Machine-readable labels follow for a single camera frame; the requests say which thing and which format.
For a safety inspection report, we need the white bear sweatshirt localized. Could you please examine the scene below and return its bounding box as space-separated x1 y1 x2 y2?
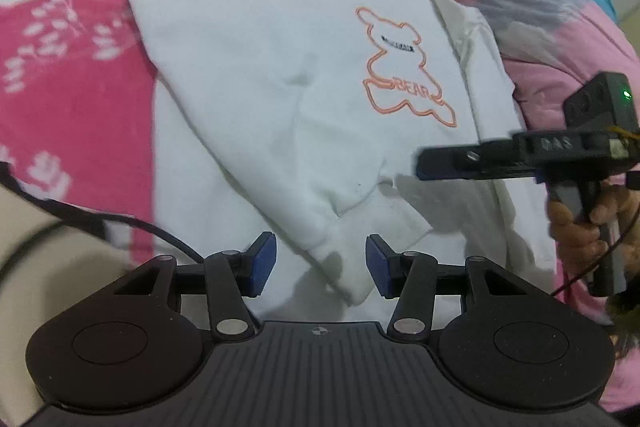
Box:
128 0 555 322

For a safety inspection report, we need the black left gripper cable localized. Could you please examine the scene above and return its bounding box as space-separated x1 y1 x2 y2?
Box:
0 160 206 287

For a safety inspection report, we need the person's right hand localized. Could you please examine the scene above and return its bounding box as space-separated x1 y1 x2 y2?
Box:
547 183 639 281

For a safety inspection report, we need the pink grey quilt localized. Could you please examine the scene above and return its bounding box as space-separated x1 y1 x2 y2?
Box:
456 0 639 426

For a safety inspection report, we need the pink floral bed sheet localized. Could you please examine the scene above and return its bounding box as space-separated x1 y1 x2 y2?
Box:
0 0 442 268

